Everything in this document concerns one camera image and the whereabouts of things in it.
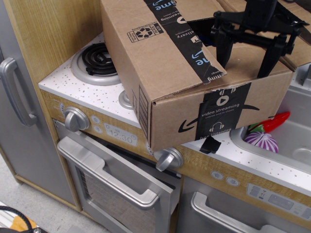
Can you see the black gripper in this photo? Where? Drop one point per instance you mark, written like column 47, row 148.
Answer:
column 264, row 23

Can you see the large brown cardboard box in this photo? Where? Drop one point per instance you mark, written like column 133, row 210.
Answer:
column 179, row 91

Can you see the red toy chili pepper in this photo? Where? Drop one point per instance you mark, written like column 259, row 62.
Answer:
column 269, row 125

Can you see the purple striped toy onion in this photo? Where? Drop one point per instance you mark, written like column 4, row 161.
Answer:
column 262, row 140

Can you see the silver toy sink basin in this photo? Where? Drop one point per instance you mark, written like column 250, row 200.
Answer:
column 294, row 135

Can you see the small silver stove burner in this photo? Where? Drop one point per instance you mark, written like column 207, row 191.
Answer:
column 124, row 101

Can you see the right silver oven knob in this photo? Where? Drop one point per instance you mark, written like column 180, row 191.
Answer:
column 168, row 158

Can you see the silver oven knob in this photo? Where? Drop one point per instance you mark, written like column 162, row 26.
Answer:
column 75, row 119
column 168, row 158

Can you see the black coil stove burner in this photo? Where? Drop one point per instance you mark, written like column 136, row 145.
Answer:
column 93, row 65

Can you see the silver dishwasher door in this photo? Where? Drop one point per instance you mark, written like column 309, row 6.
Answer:
column 256, row 217

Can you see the left silver oven knob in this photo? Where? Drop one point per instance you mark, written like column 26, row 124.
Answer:
column 75, row 119

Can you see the silver toy oven door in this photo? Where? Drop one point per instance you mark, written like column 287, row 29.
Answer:
column 106, row 206

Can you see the grey toy fridge door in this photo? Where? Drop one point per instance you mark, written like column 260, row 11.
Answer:
column 30, row 152

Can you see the orange cloth piece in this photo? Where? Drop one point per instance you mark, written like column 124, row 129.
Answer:
column 20, row 225

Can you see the silver dishwasher handle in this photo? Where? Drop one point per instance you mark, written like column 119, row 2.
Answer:
column 198, row 204

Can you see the silver oven door handle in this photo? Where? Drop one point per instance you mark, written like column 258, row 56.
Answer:
column 94, row 165

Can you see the grey fridge door handle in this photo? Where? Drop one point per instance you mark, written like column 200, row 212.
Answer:
column 7, row 69

